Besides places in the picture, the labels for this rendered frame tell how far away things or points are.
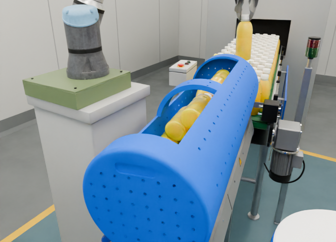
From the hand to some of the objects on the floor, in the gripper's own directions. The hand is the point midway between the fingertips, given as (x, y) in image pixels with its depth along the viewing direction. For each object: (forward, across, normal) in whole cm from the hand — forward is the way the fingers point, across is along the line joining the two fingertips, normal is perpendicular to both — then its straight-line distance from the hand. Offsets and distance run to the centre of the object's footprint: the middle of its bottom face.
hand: (245, 16), depth 125 cm
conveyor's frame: (+138, -25, +80) cm, 162 cm away
